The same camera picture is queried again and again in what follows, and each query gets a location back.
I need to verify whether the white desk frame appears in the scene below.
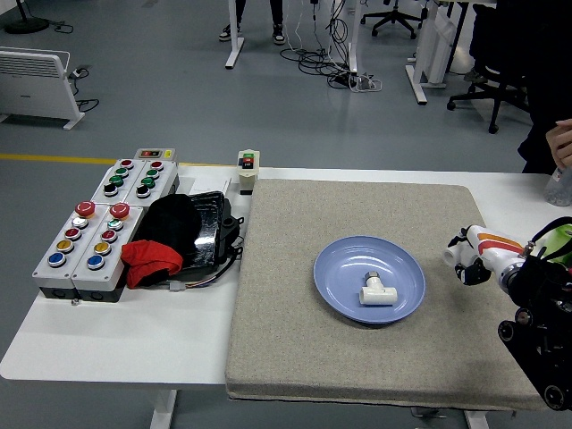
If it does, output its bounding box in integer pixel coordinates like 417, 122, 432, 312
405, 0, 479, 106

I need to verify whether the white paper sheet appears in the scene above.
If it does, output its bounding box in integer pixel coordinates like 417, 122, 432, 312
181, 175, 233, 197

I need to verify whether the four-button control box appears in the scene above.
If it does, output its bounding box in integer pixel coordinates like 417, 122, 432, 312
90, 158, 145, 205
122, 160, 181, 206

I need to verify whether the small black office chair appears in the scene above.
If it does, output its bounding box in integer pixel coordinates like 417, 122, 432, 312
360, 0, 426, 40

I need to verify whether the grey flat switch box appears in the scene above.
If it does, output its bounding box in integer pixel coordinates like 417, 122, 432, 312
135, 147, 178, 163

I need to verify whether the white tee pipe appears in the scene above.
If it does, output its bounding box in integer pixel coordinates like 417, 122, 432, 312
359, 270, 398, 308

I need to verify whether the beige start-stop switch box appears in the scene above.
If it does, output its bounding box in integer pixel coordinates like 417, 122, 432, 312
236, 149, 263, 197

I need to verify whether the white table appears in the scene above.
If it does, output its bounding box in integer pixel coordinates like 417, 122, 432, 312
0, 163, 572, 429

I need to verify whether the grey-brown mat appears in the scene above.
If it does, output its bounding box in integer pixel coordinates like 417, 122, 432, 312
224, 178, 553, 412

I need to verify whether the black floor cable bundle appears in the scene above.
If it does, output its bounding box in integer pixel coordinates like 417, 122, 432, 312
280, 0, 363, 90

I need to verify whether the black round stand base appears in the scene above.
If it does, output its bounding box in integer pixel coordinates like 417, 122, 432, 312
4, 0, 50, 36

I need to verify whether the white panel heater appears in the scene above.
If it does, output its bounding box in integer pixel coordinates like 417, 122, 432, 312
0, 46, 87, 131

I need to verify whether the blue plate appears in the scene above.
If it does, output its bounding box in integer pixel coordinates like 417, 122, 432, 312
312, 235, 427, 326

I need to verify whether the person's hand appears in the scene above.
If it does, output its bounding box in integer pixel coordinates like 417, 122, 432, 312
547, 118, 572, 169

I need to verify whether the large black office chair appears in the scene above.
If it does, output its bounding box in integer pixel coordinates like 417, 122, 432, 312
446, 0, 544, 135

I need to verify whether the standing person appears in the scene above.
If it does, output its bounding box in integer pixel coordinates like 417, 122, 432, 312
218, 0, 287, 46

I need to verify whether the green tape roll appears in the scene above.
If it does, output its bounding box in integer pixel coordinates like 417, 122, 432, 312
534, 223, 572, 265

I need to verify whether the wire bundle with white connector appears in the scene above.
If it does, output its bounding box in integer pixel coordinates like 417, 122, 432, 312
167, 249, 245, 294

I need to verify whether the five-button control box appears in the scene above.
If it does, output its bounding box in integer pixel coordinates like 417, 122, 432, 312
32, 200, 109, 299
71, 203, 145, 304

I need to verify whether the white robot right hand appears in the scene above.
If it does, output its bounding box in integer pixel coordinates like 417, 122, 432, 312
448, 225, 526, 287

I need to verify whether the black heater cable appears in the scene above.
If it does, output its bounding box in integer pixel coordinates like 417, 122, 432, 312
66, 65, 101, 114

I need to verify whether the black cloth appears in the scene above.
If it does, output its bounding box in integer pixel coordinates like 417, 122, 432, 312
135, 193, 205, 265

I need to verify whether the white desk leg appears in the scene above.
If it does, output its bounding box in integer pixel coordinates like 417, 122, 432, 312
224, 0, 246, 70

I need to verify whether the red cloth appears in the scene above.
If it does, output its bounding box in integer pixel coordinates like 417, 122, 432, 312
121, 240, 185, 290

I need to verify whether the clear plastic bottle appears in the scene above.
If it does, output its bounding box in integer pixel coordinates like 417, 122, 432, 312
543, 165, 572, 206

